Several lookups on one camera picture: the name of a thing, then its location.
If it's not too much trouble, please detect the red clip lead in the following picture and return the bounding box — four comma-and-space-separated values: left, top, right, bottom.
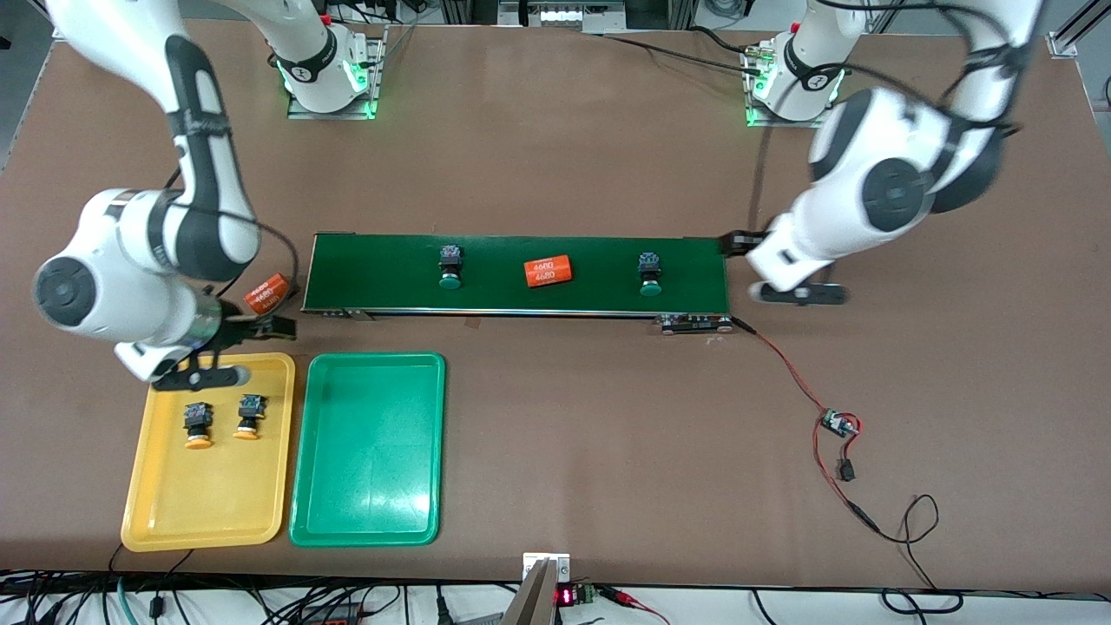
599, 586, 671, 625

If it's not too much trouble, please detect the silver metal bracket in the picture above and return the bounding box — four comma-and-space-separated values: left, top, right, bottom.
523, 552, 572, 584

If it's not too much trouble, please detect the red and black wire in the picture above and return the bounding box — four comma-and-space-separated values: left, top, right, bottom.
732, 316, 882, 532

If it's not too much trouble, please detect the grey metal post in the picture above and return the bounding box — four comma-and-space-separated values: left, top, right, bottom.
502, 558, 558, 625

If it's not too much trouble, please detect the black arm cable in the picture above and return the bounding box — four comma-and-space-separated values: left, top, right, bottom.
161, 165, 301, 306
746, 0, 1029, 235

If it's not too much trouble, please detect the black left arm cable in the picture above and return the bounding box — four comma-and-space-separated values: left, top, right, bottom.
746, 0, 1029, 235

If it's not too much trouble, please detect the yellow push button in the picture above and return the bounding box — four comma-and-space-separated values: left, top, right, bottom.
182, 401, 214, 451
233, 393, 266, 442

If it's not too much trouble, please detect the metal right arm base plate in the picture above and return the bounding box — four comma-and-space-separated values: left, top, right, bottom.
286, 24, 389, 121

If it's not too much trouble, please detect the yellow plastic tray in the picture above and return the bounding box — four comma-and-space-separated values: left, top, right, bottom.
120, 352, 297, 554

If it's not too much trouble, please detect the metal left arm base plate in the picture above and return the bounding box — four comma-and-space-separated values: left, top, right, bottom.
742, 39, 841, 130

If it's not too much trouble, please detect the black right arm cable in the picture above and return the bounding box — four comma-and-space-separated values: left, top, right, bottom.
161, 165, 301, 306

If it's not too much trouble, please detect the green belt conveyor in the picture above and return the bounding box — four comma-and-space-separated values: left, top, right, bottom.
300, 232, 735, 336

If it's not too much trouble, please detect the thin black looped cable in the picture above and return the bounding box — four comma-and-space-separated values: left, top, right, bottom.
855, 493, 966, 615

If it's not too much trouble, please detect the green plastic tray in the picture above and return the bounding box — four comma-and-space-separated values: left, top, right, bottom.
288, 352, 447, 549

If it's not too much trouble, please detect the aluminium frame profile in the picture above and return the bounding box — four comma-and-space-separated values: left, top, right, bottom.
1048, 0, 1111, 59

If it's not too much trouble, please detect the long black cable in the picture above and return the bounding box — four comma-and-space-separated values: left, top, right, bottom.
599, 24, 769, 79

